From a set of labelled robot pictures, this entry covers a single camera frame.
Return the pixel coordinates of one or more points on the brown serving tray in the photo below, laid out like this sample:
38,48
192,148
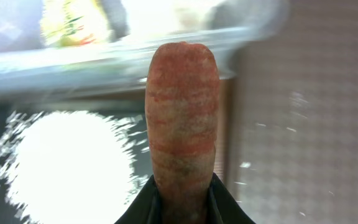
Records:
294,139

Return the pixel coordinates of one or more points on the white rice pile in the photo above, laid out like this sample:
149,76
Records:
73,168

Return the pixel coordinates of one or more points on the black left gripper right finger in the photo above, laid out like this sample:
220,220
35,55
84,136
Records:
222,207

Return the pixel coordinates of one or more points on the yellow snack wrapper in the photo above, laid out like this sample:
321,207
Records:
74,22

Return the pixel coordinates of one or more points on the white tissue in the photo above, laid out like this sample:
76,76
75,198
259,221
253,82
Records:
151,19

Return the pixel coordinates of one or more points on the orange carrot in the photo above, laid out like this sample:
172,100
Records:
181,108

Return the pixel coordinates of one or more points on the clear plastic bin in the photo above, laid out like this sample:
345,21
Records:
29,69

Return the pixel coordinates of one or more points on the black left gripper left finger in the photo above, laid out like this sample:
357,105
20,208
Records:
145,208

